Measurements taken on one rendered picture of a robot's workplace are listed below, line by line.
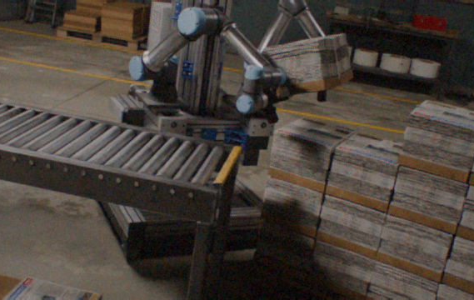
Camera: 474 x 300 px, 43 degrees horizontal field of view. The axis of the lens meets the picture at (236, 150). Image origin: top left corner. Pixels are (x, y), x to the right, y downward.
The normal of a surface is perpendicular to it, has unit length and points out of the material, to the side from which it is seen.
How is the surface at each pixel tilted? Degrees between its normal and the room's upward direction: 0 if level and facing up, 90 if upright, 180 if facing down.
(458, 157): 90
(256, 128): 90
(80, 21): 89
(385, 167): 90
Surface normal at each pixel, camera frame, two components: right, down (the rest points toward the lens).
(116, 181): -0.17, 0.30
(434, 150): -0.44, 0.23
